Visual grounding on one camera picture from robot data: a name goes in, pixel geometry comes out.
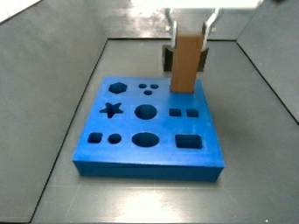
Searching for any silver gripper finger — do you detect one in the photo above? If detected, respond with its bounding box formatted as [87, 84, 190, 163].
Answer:
[165, 8, 178, 48]
[202, 8, 221, 50]

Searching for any brown arch block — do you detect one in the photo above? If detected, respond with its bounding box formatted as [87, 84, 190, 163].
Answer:
[171, 34, 203, 94]

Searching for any blue foam shape board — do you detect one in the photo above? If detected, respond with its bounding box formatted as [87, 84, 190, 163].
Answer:
[72, 76, 225, 182]

